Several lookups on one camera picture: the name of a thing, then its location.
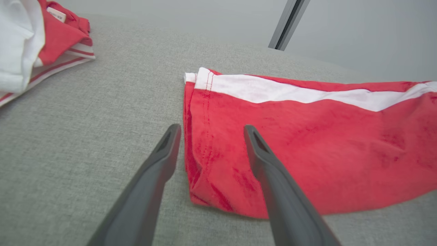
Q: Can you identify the red garment with white-striped hem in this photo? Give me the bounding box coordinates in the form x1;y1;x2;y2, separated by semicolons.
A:
0;0;96;107

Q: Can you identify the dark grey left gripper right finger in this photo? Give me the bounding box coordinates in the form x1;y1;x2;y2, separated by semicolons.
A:
244;125;342;246

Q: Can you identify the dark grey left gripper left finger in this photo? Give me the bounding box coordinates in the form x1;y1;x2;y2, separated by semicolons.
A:
87;124;182;246

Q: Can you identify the grey vertical partition frame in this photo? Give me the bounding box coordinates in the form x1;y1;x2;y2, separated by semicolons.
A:
268;0;311;51

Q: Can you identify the red t-shirt with black lettering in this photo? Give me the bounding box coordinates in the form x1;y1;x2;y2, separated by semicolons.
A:
183;67;437;219

